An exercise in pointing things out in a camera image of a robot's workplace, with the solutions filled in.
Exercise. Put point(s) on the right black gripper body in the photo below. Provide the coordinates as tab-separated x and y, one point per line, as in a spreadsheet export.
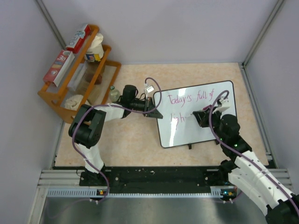
215	119

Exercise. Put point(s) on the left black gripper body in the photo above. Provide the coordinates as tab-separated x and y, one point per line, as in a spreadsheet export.
147	104

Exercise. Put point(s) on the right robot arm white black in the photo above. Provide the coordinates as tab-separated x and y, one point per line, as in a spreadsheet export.
244	170

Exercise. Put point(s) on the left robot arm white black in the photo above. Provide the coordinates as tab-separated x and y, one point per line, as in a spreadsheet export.
86	128

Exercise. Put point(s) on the clear plastic bottle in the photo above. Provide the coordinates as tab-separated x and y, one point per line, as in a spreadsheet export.
114	94

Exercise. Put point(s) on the brown box on shelf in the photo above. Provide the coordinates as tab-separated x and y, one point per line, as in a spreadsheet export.
98	80

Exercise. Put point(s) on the orange wooden shelf rack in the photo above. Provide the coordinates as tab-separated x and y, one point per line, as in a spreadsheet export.
80	78

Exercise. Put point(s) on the white cup lower shelf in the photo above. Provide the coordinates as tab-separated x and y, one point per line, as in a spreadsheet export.
73	102

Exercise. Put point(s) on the white cup shelf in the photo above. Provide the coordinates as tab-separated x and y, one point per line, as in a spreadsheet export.
95	52
73	102

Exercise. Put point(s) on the white cup upper shelf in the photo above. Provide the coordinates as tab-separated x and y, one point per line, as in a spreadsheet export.
95	52

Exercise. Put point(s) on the red white toothpaste box upper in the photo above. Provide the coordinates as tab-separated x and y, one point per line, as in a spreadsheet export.
78	39

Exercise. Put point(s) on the red white toothpaste box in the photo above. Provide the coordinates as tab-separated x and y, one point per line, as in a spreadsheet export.
59	68
78	39

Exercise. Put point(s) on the red white toothpaste box lower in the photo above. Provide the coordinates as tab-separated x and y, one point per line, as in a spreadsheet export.
59	68

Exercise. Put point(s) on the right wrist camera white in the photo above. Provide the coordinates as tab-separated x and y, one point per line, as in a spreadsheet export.
222	105

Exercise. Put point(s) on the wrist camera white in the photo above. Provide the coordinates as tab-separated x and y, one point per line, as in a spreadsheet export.
222	105
148	89

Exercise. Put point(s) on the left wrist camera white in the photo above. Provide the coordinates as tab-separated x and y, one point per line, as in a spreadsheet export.
148	89

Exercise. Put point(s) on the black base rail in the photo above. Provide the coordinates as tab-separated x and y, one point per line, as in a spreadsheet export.
156	180

